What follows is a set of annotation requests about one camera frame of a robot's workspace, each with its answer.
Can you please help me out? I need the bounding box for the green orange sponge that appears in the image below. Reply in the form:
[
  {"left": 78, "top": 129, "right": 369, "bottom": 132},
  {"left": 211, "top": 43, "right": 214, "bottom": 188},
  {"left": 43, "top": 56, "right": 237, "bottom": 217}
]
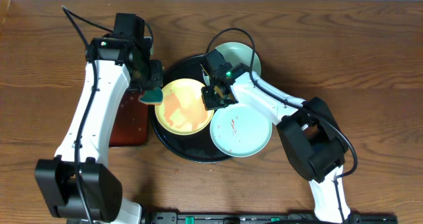
[{"left": 138, "top": 87, "right": 164, "bottom": 106}]

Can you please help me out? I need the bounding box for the yellow plate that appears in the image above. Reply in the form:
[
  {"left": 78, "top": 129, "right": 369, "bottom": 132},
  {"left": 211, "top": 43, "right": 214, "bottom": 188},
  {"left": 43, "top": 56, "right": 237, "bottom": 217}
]
[{"left": 154, "top": 79, "right": 214, "bottom": 135}]

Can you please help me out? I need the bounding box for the light blue plate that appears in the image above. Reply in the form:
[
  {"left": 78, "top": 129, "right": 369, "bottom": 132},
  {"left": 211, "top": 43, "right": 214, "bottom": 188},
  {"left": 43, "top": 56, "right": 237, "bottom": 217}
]
[
  {"left": 215, "top": 42, "right": 262, "bottom": 78},
  {"left": 210, "top": 105, "right": 272, "bottom": 157}
]

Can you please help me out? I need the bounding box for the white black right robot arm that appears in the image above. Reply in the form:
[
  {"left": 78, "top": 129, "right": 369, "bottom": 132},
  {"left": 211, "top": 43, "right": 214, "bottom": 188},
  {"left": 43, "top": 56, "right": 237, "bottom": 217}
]
[{"left": 201, "top": 63, "right": 358, "bottom": 223}]

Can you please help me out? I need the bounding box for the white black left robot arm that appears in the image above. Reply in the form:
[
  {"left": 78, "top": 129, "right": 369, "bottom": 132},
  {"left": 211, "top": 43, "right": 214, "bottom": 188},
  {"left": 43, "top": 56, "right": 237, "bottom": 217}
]
[{"left": 34, "top": 34, "right": 163, "bottom": 223}]

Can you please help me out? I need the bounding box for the black rectangular tray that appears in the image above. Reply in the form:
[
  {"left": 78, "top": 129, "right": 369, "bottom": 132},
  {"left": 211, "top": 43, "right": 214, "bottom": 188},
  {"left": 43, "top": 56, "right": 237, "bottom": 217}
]
[{"left": 109, "top": 91, "right": 149, "bottom": 147}]

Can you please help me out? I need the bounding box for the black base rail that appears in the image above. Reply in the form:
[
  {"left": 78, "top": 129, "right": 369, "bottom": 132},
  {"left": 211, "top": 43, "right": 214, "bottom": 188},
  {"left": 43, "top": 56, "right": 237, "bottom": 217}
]
[{"left": 140, "top": 212, "right": 399, "bottom": 224}]

